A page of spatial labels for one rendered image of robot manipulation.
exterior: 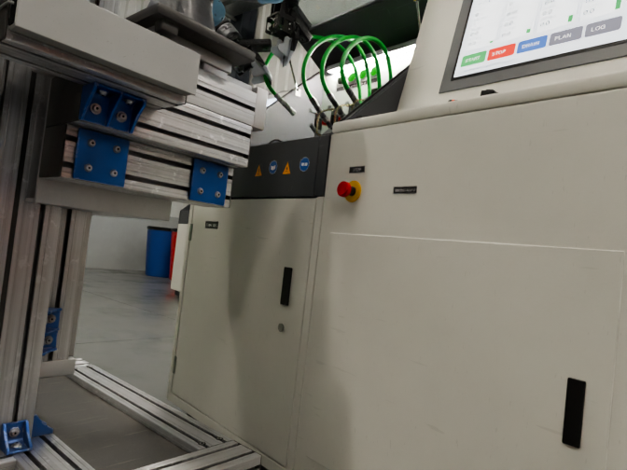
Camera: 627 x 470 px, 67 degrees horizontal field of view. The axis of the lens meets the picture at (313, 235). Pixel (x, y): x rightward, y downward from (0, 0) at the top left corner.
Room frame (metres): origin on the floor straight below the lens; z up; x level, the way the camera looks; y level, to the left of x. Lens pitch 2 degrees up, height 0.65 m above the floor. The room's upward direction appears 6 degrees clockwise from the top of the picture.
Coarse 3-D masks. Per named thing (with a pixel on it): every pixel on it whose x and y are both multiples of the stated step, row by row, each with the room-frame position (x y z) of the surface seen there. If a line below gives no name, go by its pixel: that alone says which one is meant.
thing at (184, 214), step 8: (184, 208) 5.36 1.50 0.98; (184, 216) 5.23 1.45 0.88; (184, 224) 5.21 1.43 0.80; (184, 232) 5.18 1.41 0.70; (176, 240) 5.35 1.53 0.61; (184, 240) 5.16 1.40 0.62; (176, 248) 5.32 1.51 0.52; (184, 248) 5.13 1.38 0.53; (176, 256) 5.30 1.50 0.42; (176, 264) 5.27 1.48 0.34; (176, 272) 5.24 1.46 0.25; (176, 280) 5.22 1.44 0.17; (176, 288) 5.19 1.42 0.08
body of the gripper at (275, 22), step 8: (288, 0) 1.48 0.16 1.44; (296, 0) 1.49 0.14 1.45; (272, 8) 1.49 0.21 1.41; (280, 8) 1.49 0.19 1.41; (288, 8) 1.51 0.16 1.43; (296, 8) 1.52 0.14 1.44; (272, 16) 1.48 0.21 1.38; (280, 16) 1.45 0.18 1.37; (288, 16) 1.47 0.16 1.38; (272, 24) 1.49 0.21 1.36; (280, 24) 1.45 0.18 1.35; (288, 24) 1.48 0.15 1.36; (296, 24) 1.50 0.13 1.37; (272, 32) 1.50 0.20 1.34; (280, 32) 1.49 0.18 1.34; (288, 32) 1.49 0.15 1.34
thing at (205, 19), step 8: (152, 0) 0.89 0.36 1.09; (160, 0) 0.87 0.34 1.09; (168, 0) 0.87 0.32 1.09; (176, 0) 0.88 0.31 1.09; (184, 0) 0.87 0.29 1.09; (192, 0) 0.88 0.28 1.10; (200, 0) 0.90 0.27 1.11; (208, 0) 0.92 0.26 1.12; (176, 8) 0.88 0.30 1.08; (184, 8) 0.87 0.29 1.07; (192, 8) 0.88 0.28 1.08; (200, 8) 0.89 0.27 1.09; (208, 8) 0.91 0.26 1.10; (192, 16) 0.87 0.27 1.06; (200, 16) 0.89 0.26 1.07; (208, 16) 0.91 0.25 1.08; (208, 24) 0.90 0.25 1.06
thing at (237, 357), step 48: (192, 240) 1.66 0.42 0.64; (240, 240) 1.44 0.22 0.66; (288, 240) 1.27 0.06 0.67; (192, 288) 1.63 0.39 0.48; (240, 288) 1.42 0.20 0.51; (288, 288) 1.24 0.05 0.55; (192, 336) 1.60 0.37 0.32; (240, 336) 1.40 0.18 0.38; (288, 336) 1.23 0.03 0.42; (192, 384) 1.57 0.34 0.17; (240, 384) 1.37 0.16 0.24; (288, 384) 1.22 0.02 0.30; (240, 432) 1.35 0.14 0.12; (288, 432) 1.20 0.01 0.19
